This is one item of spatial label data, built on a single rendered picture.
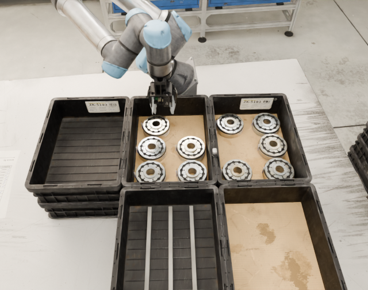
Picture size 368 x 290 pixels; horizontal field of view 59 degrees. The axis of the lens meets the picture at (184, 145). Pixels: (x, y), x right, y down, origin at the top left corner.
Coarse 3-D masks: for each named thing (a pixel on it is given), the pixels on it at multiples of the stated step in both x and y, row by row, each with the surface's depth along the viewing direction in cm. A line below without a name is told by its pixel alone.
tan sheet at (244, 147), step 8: (248, 120) 130; (248, 128) 127; (280, 128) 127; (240, 136) 125; (248, 136) 125; (256, 136) 125; (224, 144) 123; (232, 144) 123; (240, 144) 123; (248, 144) 123; (256, 144) 123; (224, 152) 120; (232, 152) 120; (240, 152) 120; (248, 152) 120; (256, 152) 120; (224, 160) 118; (248, 160) 118; (256, 160) 118; (264, 160) 118; (288, 160) 118; (256, 168) 116; (256, 176) 114
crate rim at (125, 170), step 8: (136, 96) 124; (144, 96) 124; (184, 96) 125; (192, 96) 125; (200, 96) 124; (208, 104) 122; (208, 112) 119; (128, 120) 117; (208, 120) 117; (128, 128) 114; (208, 128) 114; (128, 136) 114; (208, 136) 112; (128, 144) 110; (128, 152) 108; (216, 176) 102; (128, 184) 101; (136, 184) 101; (144, 184) 101; (152, 184) 101; (160, 184) 101; (168, 184) 101; (176, 184) 101; (184, 184) 101; (192, 184) 101; (200, 184) 101; (208, 184) 101
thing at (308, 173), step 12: (216, 96) 124; (228, 96) 124; (240, 96) 124; (252, 96) 124; (264, 96) 125; (276, 96) 125; (288, 108) 122; (216, 132) 113; (216, 144) 110; (300, 144) 110; (216, 156) 107; (216, 168) 104; (228, 180) 101; (240, 180) 101; (252, 180) 101; (264, 180) 101; (276, 180) 101; (288, 180) 102; (300, 180) 101
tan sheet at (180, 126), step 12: (144, 120) 130; (168, 120) 130; (180, 120) 130; (192, 120) 130; (180, 132) 126; (192, 132) 126; (204, 132) 126; (168, 144) 123; (168, 156) 119; (204, 156) 119; (168, 168) 116; (168, 180) 113
